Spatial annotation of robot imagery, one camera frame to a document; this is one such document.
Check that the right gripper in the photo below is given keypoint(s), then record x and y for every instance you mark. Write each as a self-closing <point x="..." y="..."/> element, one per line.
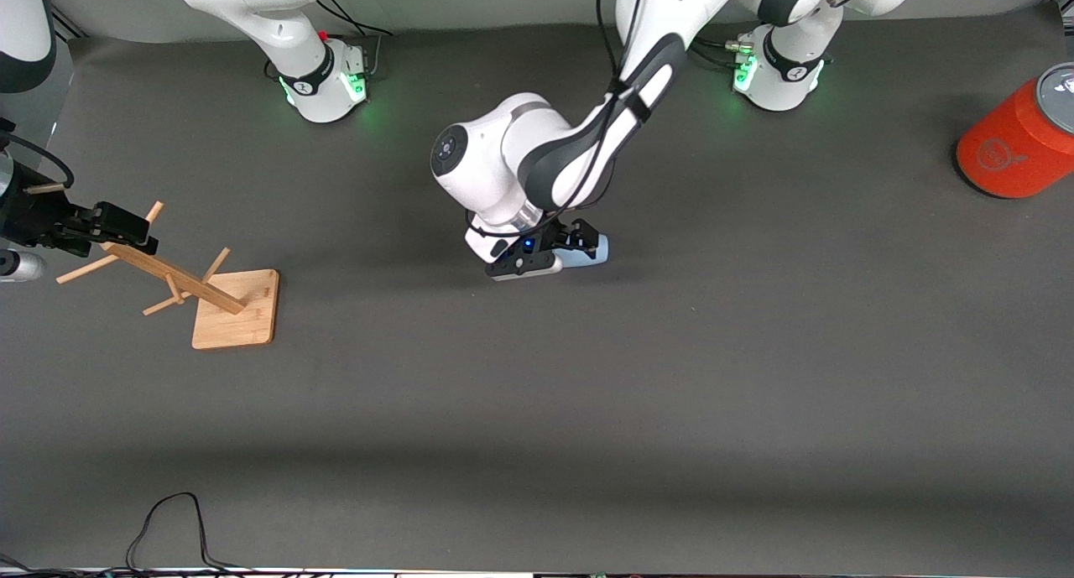
<point x="33" y="216"/>

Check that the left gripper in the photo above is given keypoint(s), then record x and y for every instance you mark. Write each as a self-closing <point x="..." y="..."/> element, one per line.
<point x="573" y="236"/>

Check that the light blue cup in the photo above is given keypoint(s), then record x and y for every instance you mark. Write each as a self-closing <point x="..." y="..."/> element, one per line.
<point x="591" y="257"/>

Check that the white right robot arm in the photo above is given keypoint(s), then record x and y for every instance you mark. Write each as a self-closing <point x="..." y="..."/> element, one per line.
<point x="277" y="24"/>

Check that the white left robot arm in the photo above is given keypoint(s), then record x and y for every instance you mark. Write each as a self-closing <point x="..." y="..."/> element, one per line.
<point x="503" y="150"/>

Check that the wooden cup rack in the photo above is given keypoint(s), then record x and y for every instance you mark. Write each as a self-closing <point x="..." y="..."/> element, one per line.
<point x="239" y="318"/>

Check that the orange cylindrical can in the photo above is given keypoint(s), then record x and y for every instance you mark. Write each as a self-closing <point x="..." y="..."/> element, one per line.
<point x="1007" y="142"/>

